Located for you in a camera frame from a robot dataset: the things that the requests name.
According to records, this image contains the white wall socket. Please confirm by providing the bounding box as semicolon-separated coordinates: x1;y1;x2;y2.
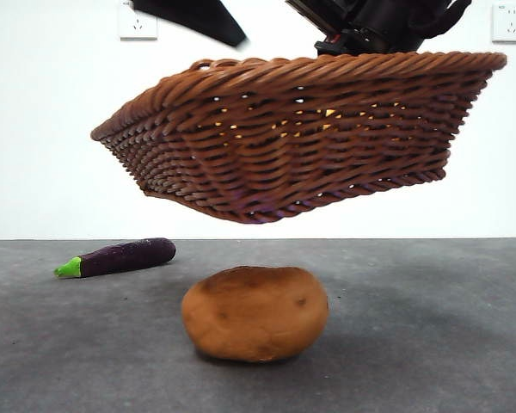
491;3;516;43
120;2;159;41

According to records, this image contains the brown potato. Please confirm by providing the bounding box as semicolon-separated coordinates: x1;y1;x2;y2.
180;265;330;363

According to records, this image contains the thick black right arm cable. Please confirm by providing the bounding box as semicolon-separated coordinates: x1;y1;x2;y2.
425;0;474;40

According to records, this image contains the yellow corn cob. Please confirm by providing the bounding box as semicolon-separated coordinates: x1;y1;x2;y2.
230;102;403;138

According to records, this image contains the brown woven wicker basket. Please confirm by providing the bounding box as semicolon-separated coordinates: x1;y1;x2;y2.
89;50;508;225

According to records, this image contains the purple eggplant with green stem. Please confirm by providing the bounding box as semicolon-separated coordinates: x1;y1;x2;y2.
53;237;177;280

